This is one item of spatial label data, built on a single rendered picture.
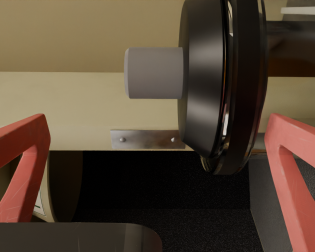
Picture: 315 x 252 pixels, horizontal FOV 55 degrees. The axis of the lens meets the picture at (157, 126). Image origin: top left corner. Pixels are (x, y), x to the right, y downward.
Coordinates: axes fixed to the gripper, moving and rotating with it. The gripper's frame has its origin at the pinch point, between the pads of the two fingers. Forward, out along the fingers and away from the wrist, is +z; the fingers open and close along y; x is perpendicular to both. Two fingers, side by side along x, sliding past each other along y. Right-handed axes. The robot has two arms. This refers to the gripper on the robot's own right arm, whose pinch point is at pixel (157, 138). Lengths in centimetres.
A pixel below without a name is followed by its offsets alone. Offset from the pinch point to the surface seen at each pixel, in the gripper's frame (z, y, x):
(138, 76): 4.1, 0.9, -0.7
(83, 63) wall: 55, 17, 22
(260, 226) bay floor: 21.2, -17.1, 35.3
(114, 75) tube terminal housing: 22.7, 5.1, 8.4
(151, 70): 4.2, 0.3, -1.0
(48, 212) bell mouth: 13.9, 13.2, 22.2
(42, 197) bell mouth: 14.3, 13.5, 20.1
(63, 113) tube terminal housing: 14.6, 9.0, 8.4
